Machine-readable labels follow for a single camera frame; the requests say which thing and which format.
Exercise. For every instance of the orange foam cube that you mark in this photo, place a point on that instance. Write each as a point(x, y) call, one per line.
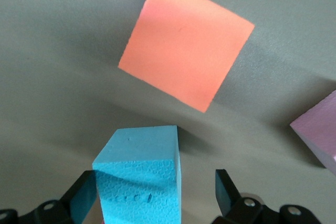
point(183, 45)

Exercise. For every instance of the blue foam cube with scribble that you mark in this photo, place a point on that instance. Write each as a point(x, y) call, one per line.
point(141, 171)

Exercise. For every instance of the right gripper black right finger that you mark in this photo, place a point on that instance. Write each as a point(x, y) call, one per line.
point(228, 200)

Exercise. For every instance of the brown table cover mat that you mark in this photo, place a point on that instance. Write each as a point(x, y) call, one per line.
point(52, 51)

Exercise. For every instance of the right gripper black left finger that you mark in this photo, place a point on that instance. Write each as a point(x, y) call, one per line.
point(78, 200)

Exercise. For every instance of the pink foam cube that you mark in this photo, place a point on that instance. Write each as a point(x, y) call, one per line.
point(320, 134)

